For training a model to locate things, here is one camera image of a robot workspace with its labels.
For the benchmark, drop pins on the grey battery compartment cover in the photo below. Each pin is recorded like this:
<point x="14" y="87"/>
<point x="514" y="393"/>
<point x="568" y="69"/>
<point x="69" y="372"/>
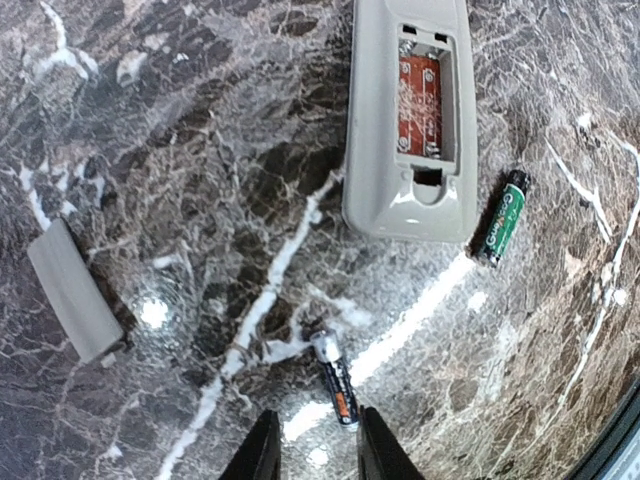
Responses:
<point x="75" y="297"/>

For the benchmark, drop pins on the dark blue orange AAA battery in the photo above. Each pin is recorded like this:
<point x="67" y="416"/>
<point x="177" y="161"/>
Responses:
<point x="337" y="377"/>

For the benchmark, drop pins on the green AAA battery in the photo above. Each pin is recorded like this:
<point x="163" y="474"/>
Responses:
<point x="505" y="218"/>

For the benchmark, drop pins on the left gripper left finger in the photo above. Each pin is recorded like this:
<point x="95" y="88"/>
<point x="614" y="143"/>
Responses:
<point x="259" y="456"/>

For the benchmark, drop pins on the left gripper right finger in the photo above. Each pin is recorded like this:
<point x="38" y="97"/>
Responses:
<point x="380" y="456"/>

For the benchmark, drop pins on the white universal remote control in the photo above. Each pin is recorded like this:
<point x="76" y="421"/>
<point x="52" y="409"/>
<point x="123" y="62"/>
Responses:
<point x="411" y="149"/>

